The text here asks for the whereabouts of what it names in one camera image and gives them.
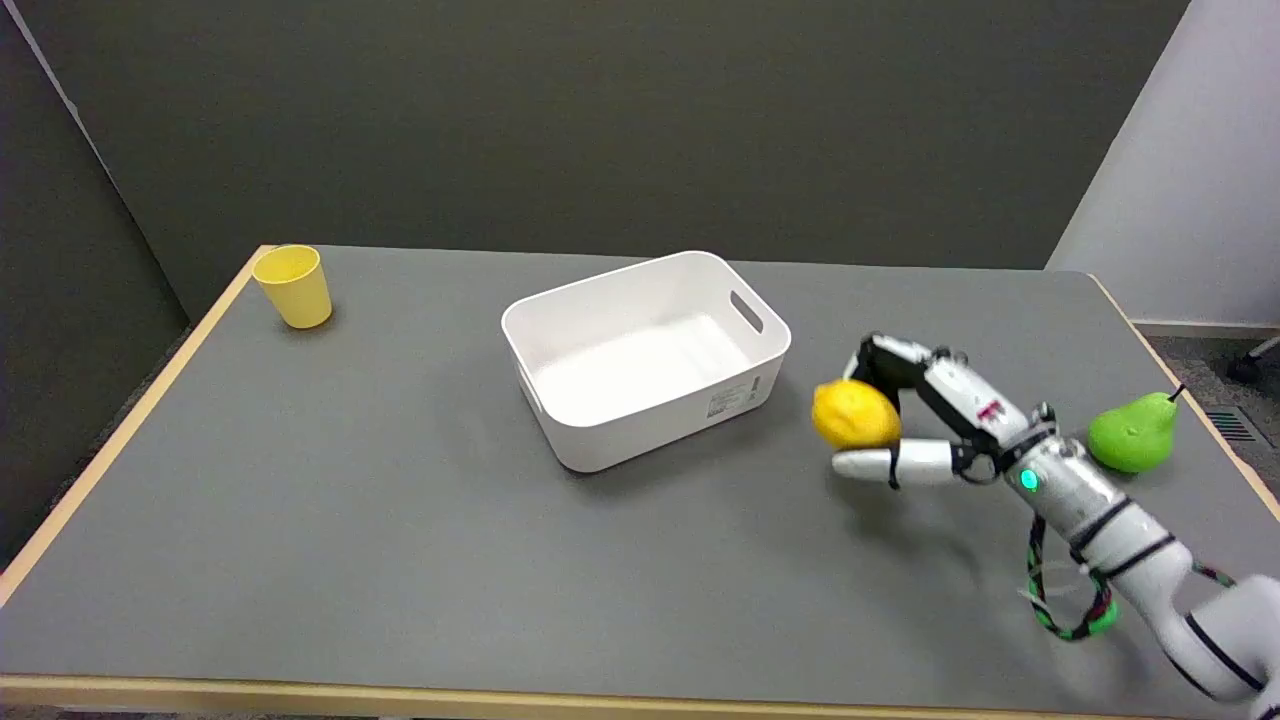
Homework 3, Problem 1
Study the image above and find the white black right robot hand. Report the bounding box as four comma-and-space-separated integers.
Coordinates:
831, 333, 1057, 490

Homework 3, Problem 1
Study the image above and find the yellow lemon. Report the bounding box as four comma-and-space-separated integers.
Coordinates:
811, 379, 903, 450

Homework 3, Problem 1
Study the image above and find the white plastic container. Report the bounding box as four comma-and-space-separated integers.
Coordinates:
501, 250, 793, 474

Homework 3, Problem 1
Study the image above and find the green pear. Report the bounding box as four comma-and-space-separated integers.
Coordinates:
1087, 388, 1187, 474

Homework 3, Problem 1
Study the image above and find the floor vent grille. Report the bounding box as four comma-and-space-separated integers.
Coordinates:
1205, 408, 1260, 444

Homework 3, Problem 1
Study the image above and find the black chair caster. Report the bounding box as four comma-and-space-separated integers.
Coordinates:
1227, 338, 1280, 387

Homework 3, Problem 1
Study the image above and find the yellow plastic cup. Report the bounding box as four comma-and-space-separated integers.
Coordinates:
252, 245, 333, 330

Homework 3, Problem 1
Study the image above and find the black green braided cable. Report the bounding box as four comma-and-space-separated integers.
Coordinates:
1024, 515, 1239, 642

